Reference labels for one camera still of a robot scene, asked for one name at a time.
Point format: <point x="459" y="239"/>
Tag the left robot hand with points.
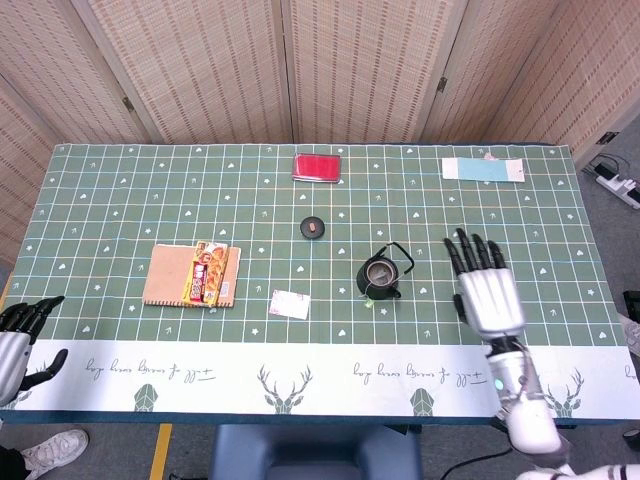
<point x="12" y="355"/>

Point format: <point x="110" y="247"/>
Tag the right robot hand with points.
<point x="490" y="300"/>

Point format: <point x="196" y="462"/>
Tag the white tea bag green tag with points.
<point x="382" y="275"/>

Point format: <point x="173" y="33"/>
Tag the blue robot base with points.
<point x="315" y="452"/>

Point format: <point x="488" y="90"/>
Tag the black cast iron teapot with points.
<point x="367" y="287"/>

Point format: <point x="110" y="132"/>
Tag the black teapot lid brown knob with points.
<point x="312" y="228"/>

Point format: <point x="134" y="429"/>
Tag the white sneaker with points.
<point x="55" y="450"/>

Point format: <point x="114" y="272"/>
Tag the white and blue envelope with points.
<point x="482" y="169"/>

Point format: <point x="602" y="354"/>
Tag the black case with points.
<point x="632" y="302"/>

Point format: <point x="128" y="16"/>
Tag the small pink paper scrap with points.
<point x="490" y="156"/>

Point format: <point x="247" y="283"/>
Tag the white power strip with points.
<point x="620" y="187"/>

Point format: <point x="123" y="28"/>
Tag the brown spiral notebook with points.
<point x="167" y="275"/>

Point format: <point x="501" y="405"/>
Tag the green checkered tablecloth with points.
<point x="320" y="200"/>

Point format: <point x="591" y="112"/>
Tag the pink patterned card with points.
<point x="290" y="304"/>

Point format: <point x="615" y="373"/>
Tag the yellow curry box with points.
<point x="205" y="275"/>

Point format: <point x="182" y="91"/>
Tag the red flat case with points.
<point x="316" y="167"/>

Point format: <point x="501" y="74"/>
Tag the woven folding screen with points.
<point x="210" y="65"/>

